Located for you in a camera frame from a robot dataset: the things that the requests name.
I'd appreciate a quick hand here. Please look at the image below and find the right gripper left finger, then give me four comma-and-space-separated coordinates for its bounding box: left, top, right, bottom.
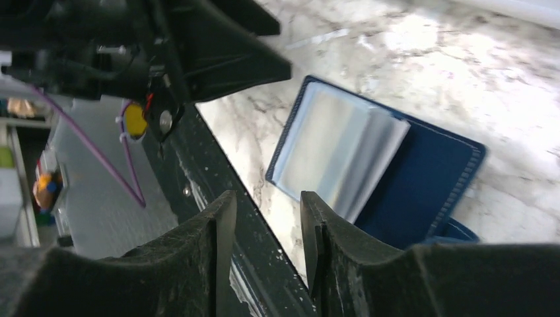
0, 190, 238, 317

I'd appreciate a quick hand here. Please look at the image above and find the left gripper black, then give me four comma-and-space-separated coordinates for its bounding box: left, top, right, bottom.
1, 1, 188, 141

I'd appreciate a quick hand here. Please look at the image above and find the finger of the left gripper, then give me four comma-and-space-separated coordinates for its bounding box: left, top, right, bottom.
166, 0, 292, 102

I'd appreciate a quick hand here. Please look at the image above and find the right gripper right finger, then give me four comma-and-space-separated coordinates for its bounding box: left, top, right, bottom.
300, 192, 559, 316

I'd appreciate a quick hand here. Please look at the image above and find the blue leather card holder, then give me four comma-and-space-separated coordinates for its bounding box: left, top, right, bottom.
265, 75, 486, 249

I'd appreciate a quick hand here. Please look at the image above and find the black metal base rail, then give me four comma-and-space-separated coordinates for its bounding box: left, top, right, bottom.
143, 104, 316, 316

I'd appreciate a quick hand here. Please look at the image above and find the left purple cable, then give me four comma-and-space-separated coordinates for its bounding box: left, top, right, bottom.
30, 85, 147, 209

